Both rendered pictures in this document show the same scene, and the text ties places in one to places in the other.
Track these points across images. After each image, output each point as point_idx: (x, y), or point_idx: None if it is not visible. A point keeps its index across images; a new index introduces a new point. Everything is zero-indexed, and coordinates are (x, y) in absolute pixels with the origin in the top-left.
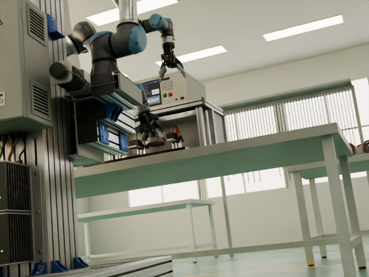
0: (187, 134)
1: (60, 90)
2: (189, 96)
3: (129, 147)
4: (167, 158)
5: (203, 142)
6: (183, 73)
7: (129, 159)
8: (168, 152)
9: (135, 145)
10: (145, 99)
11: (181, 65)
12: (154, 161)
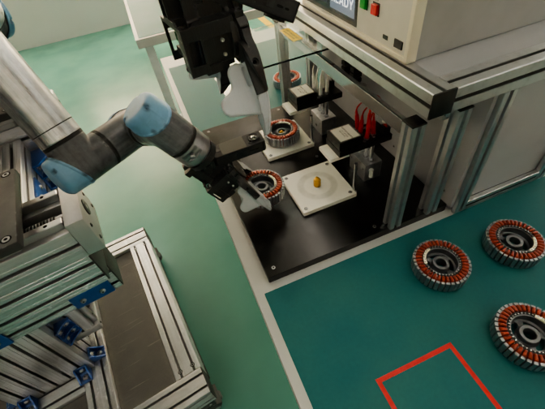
0: (418, 114)
1: None
2: (434, 32)
3: (283, 107)
4: (242, 266)
5: (393, 210)
6: (259, 116)
7: (216, 200)
8: (242, 263)
9: (289, 114)
10: (175, 151)
11: (253, 77)
12: (233, 244)
